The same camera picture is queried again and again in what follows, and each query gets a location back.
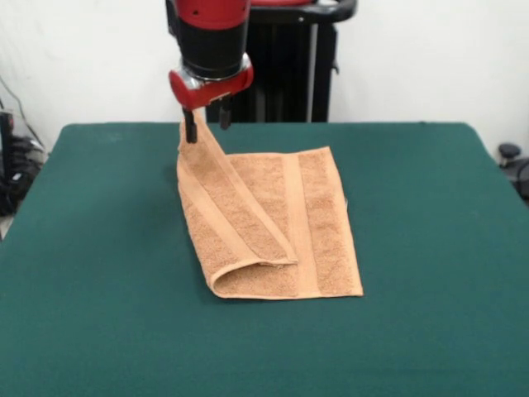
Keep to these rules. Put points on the black box with red light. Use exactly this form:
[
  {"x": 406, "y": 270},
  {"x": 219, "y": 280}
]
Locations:
[{"x": 6, "y": 140}]

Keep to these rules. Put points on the tan terry towel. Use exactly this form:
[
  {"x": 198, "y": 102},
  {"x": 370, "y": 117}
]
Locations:
[{"x": 268, "y": 198}]

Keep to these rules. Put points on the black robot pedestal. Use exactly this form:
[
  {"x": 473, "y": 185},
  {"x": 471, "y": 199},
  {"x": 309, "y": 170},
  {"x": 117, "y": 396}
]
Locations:
[{"x": 289, "y": 74}]

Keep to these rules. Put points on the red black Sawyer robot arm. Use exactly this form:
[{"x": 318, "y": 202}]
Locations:
[{"x": 211, "y": 41}]

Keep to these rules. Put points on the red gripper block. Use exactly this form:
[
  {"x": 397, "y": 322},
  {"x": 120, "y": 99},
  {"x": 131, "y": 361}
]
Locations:
[{"x": 202, "y": 93}]

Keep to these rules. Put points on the dark green table cloth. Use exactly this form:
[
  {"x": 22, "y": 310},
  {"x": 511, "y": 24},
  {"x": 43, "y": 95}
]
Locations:
[{"x": 124, "y": 248}]

